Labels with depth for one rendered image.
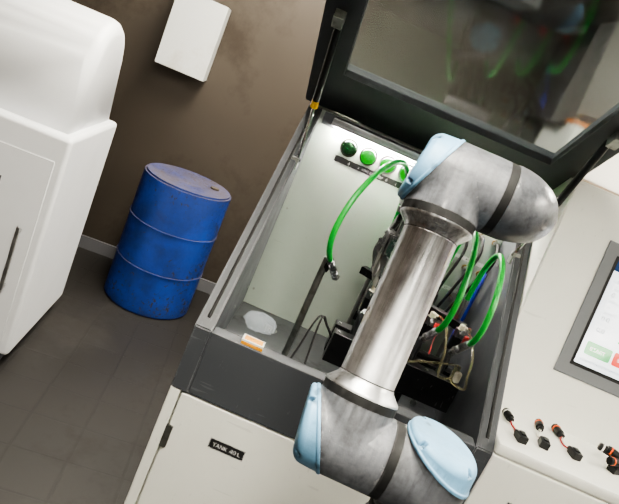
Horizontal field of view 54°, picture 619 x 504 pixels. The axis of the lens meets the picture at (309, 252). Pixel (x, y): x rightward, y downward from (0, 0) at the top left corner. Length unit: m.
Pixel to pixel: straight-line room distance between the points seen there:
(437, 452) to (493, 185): 0.38
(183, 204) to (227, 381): 1.94
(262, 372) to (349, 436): 0.50
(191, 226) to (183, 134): 0.76
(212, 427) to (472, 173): 0.83
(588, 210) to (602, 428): 0.54
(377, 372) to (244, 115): 3.00
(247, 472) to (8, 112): 1.58
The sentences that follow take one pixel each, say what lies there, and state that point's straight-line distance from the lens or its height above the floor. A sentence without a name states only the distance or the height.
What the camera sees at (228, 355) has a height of 0.91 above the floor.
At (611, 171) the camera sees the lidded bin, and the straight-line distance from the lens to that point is 3.78.
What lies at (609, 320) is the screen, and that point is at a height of 1.27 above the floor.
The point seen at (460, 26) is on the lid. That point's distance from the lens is 1.35.
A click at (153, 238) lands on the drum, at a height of 0.44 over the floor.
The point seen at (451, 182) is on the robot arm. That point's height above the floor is 1.46.
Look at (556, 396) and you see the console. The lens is 1.67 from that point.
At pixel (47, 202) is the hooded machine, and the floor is 0.73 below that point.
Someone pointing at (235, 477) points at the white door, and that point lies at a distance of 1.48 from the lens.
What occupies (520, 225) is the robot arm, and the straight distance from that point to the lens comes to 0.93.
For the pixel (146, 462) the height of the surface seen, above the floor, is 0.58.
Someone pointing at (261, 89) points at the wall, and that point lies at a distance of 3.75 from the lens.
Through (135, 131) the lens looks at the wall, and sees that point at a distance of 3.86.
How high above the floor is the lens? 1.52
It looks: 15 degrees down
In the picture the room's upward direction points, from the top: 24 degrees clockwise
